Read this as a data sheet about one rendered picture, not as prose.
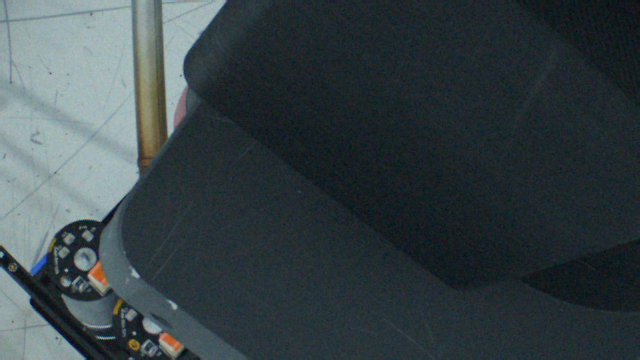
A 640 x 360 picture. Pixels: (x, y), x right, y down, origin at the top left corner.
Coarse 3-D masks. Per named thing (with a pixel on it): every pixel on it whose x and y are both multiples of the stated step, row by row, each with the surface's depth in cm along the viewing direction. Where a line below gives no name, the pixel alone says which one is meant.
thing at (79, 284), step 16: (80, 224) 38; (96, 224) 38; (64, 240) 38; (80, 240) 38; (96, 240) 38; (48, 256) 37; (64, 256) 37; (48, 272) 37; (64, 272) 37; (80, 272) 37; (64, 288) 37; (80, 288) 37; (96, 288) 37
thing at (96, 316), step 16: (80, 256) 37; (96, 256) 37; (80, 304) 37; (96, 304) 37; (112, 304) 38; (80, 320) 39; (96, 320) 39; (112, 320) 39; (96, 336) 41; (112, 336) 41
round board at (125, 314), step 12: (120, 300) 37; (120, 312) 37; (132, 312) 37; (120, 324) 37; (132, 324) 37; (120, 336) 36; (132, 336) 36; (144, 336) 36; (156, 336) 36; (144, 348) 36; (156, 348) 36
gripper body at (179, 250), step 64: (192, 128) 12; (192, 192) 12; (256, 192) 12; (320, 192) 13; (128, 256) 12; (192, 256) 12; (256, 256) 12; (320, 256) 12; (384, 256) 13; (192, 320) 12; (256, 320) 12; (320, 320) 12; (384, 320) 12; (448, 320) 13; (512, 320) 13; (576, 320) 13
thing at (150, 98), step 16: (144, 0) 32; (160, 0) 32; (144, 16) 32; (160, 16) 32; (144, 32) 32; (160, 32) 32; (144, 48) 32; (160, 48) 32; (144, 64) 32; (160, 64) 32; (144, 80) 32; (160, 80) 32; (144, 96) 32; (160, 96) 32; (144, 112) 32; (160, 112) 32; (144, 128) 32; (160, 128) 32; (144, 144) 32; (160, 144) 32; (144, 160) 32
